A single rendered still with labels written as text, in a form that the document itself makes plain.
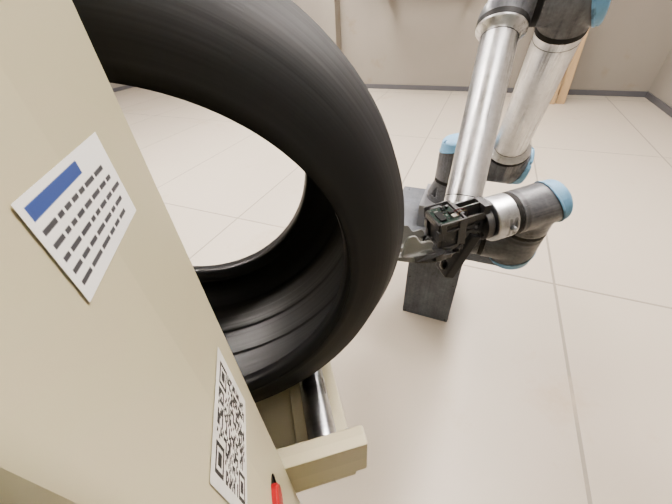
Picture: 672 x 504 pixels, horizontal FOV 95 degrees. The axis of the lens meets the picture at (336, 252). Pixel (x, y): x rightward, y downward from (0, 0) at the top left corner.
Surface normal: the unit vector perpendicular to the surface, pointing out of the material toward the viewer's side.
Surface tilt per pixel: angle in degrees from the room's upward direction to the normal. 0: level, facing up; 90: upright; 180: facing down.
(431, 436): 0
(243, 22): 51
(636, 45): 90
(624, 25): 90
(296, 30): 55
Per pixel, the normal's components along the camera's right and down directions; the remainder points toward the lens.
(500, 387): -0.05, -0.78
